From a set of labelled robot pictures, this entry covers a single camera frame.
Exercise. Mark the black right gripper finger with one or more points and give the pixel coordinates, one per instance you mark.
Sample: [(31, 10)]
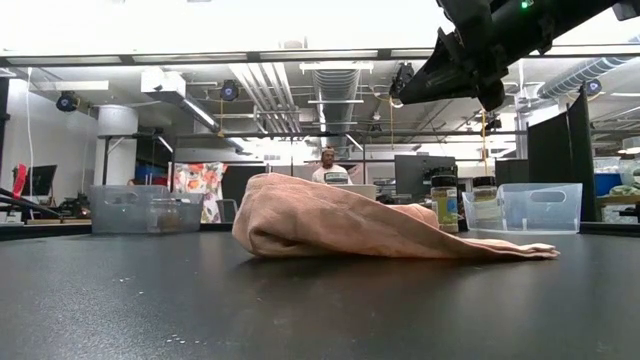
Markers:
[(440, 85)]

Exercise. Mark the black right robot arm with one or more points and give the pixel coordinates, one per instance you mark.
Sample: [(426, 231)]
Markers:
[(560, 20)]

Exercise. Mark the black computer monitor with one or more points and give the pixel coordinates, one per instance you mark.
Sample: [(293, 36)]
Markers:
[(415, 175), (45, 179)]

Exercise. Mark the person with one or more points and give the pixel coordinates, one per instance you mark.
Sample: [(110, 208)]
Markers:
[(330, 174)]

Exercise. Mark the black partition panel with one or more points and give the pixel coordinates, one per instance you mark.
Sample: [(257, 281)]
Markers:
[(560, 165)]

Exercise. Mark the clear plastic bin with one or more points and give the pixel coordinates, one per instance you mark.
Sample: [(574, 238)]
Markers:
[(545, 215)]

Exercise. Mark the pink cloth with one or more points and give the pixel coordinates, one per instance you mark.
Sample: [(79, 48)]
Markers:
[(325, 220)]

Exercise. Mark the blue storage bin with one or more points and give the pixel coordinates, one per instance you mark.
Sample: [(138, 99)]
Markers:
[(607, 184)]

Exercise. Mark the grey office chair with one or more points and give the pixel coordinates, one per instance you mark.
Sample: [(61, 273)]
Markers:
[(227, 210)]

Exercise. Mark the floral cloth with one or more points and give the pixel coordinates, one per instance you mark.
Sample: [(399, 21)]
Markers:
[(200, 180)]

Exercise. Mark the white ceiling light box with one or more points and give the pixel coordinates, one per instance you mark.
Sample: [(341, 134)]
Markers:
[(162, 82)]

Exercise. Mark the white column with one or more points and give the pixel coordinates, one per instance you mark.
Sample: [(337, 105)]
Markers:
[(117, 145)]

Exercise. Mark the grey translucent plastic bin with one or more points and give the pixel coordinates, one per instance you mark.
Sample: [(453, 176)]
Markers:
[(115, 220)]

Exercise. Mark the silver ceiling duct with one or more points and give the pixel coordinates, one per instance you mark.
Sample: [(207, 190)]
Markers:
[(336, 85)]

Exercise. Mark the flexible silver duct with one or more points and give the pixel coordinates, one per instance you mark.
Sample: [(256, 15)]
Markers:
[(575, 77)]

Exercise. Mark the round black ceiling camera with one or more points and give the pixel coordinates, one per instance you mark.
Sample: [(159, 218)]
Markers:
[(229, 90), (593, 87), (67, 101)]

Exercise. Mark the black aluminium rig frame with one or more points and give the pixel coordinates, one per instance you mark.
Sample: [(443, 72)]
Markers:
[(125, 59)]

